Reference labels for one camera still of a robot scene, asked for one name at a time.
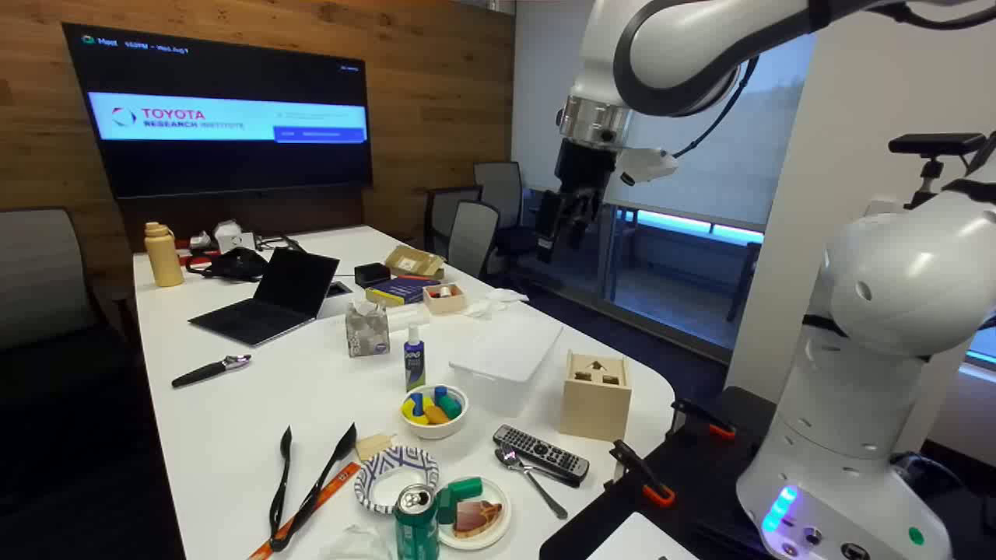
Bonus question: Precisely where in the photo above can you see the cardboard box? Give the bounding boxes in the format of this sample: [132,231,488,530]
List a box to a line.
[381,242,449,285]

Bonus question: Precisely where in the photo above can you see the black tongs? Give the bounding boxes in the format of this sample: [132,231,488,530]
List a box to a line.
[264,419,362,554]

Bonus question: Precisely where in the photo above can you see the black laptop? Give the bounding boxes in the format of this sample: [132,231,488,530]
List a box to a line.
[188,245,343,349]

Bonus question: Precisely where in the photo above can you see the black camera on stand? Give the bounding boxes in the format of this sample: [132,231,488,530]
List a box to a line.
[887,128,989,213]

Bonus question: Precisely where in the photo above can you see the small white plate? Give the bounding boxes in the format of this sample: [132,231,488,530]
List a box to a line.
[436,494,517,554]

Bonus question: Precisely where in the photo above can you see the metal spoon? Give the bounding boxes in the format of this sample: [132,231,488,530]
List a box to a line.
[492,444,574,524]

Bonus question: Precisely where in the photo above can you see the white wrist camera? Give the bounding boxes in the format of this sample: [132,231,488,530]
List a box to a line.
[616,145,683,189]

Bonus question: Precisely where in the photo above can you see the brown food slice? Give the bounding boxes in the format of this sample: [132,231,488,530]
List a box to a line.
[451,499,508,539]

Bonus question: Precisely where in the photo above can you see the small black box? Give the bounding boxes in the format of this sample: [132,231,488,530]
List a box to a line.
[351,262,392,292]

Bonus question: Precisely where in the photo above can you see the black remote control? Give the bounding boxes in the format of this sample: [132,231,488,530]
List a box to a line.
[488,422,595,488]

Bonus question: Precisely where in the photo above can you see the white bowl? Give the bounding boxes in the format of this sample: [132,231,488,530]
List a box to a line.
[398,383,472,444]

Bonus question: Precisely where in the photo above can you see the blue flat box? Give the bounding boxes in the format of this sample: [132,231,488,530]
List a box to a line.
[364,274,436,312]

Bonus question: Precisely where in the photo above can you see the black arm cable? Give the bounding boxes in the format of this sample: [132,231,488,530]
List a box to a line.
[668,53,763,162]

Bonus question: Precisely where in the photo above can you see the white sheet on platform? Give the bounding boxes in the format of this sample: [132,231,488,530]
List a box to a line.
[583,511,700,560]

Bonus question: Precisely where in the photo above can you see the wall mounted TV screen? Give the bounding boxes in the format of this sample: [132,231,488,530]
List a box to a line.
[62,21,377,202]

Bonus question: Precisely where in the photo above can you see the yellow toy block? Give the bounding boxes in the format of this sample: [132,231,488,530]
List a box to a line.
[401,398,454,428]

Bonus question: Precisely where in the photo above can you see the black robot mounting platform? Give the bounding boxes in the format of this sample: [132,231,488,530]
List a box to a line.
[536,383,996,560]

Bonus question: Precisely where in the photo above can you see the large grey office chair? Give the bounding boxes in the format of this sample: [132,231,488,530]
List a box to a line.
[0,204,132,417]

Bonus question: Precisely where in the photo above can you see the dark office chair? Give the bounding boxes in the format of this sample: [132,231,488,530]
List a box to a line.
[423,184,482,257]

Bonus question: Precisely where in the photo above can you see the orange ruler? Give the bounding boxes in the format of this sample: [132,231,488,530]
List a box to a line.
[247,462,367,560]

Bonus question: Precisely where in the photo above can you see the green toy block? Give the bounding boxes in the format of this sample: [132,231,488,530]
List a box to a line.
[429,383,466,422]

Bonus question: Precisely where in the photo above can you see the green soda can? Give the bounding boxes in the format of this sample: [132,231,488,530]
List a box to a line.
[392,481,444,560]

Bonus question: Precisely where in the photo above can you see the white crumpled object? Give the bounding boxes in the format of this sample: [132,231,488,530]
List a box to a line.
[208,217,257,255]

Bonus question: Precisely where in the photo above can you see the small glue bottle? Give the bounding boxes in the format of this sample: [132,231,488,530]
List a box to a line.
[401,322,429,394]

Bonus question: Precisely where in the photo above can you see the black pouch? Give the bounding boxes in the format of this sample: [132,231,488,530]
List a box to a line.
[199,245,272,282]

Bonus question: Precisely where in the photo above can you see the small beige block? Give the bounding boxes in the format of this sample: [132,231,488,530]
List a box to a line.
[351,428,397,466]

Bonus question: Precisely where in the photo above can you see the grey tissue box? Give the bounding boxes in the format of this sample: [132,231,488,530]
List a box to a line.
[343,298,392,362]

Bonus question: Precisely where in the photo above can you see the black wristwatch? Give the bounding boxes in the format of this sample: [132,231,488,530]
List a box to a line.
[168,352,254,391]

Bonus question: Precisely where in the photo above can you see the small wooden tray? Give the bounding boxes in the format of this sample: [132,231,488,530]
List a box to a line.
[419,280,470,316]

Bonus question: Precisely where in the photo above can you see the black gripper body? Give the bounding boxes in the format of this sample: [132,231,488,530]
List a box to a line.
[552,136,616,202]

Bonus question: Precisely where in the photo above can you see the black orange clamp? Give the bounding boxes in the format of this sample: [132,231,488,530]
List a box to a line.
[668,394,743,447]
[606,437,683,513]

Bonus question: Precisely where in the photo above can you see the red flat object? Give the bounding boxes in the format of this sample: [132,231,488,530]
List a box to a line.
[172,245,217,274]

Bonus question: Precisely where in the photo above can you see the wooden box with holes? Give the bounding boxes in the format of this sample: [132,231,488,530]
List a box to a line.
[558,349,636,444]

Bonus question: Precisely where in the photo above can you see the blue patterned plate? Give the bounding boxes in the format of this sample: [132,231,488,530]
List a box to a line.
[351,444,443,520]

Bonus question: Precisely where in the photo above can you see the yellow mustard bottle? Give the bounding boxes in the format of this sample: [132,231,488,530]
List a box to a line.
[141,217,188,289]

